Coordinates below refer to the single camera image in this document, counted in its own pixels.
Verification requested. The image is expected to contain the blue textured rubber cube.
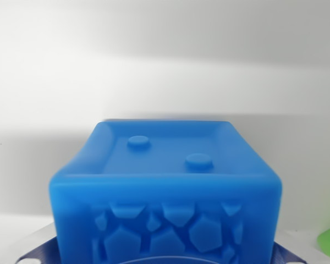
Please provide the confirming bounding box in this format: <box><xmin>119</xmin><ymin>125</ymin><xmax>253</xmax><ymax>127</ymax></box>
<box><xmin>48</xmin><ymin>118</ymin><xmax>283</xmax><ymax>264</ymax></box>

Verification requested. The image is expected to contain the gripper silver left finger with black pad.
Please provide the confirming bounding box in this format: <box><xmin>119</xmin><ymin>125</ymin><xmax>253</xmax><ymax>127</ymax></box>
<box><xmin>15</xmin><ymin>222</ymin><xmax>62</xmax><ymax>264</ymax></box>

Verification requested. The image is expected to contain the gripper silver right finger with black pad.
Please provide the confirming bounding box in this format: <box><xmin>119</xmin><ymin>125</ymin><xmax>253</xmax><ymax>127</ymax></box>
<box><xmin>271</xmin><ymin>228</ymin><xmax>320</xmax><ymax>264</ymax></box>

